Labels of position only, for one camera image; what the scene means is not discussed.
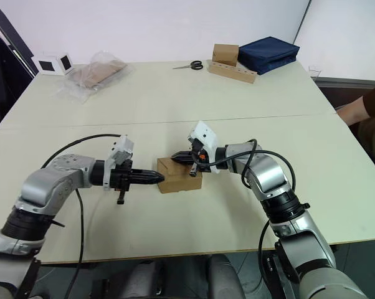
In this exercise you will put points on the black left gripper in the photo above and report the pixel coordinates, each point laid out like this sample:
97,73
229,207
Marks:
120,179

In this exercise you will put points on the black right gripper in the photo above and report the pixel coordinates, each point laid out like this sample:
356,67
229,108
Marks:
200,162

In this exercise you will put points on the small cardboard box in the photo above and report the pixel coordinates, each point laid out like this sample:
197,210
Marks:
178,180
225,54

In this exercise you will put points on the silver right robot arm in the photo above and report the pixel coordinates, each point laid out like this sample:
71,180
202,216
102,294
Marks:
299,224

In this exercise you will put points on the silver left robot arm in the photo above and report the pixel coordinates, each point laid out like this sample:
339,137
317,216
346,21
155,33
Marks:
47,183

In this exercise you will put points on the person's bare forearm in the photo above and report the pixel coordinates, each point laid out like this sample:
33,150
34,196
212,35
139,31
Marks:
352,112

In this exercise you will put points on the closed small cardboard box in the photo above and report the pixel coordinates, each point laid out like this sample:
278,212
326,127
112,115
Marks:
225,54

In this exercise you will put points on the clear bag of cardboard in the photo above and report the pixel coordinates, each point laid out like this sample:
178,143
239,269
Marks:
94,74

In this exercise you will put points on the wooden block with holes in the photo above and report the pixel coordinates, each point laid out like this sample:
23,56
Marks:
231,73

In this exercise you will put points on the dark rounded shape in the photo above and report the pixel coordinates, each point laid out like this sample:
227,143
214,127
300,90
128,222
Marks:
226,277

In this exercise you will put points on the navy blue fabric case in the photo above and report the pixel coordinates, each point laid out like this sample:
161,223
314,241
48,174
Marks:
268,54

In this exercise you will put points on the white cube with black square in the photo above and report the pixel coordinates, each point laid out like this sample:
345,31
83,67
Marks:
47,64
66,63

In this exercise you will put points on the dark grey side desk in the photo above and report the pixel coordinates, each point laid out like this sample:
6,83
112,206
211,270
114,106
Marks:
346,88

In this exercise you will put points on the black diagonal pole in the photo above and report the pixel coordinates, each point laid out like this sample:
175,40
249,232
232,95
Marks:
13,34

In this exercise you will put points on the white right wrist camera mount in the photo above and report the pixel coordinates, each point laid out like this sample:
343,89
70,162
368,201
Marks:
204,134

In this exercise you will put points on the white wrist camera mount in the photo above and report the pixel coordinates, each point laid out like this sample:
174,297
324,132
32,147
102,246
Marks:
122,149
204,134

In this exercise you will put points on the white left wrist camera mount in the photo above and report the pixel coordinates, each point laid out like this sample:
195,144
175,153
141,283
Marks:
122,149

